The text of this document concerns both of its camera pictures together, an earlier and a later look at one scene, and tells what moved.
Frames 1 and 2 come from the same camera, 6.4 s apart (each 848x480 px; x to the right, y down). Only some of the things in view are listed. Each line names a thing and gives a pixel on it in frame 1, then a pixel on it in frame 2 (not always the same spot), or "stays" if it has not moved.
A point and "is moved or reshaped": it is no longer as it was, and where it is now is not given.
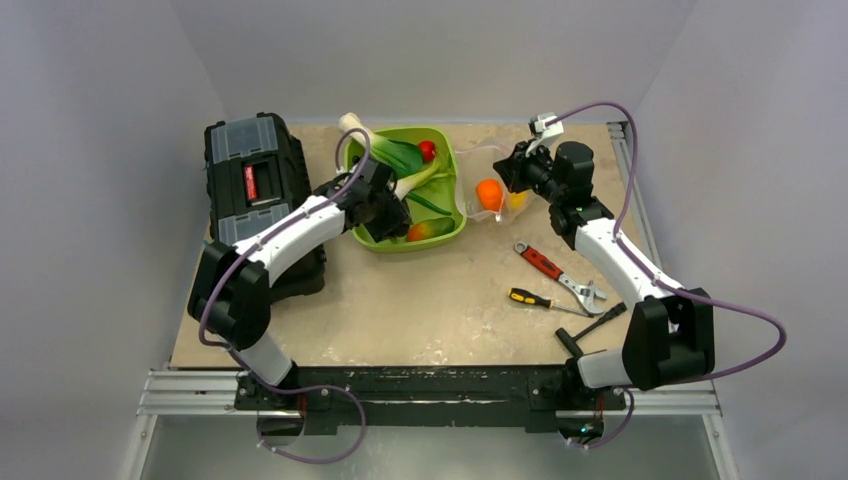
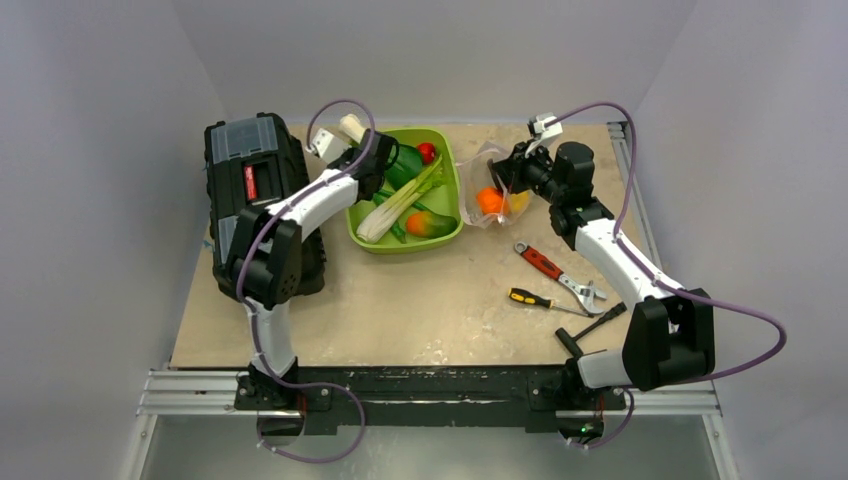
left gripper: x=395 y=216 -> x=349 y=153
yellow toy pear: x=518 y=200 stays
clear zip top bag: x=484 y=191 stays
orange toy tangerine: x=490 y=193 is moved or reshaped
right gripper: x=512 y=171 stays
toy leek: x=403 y=158 stays
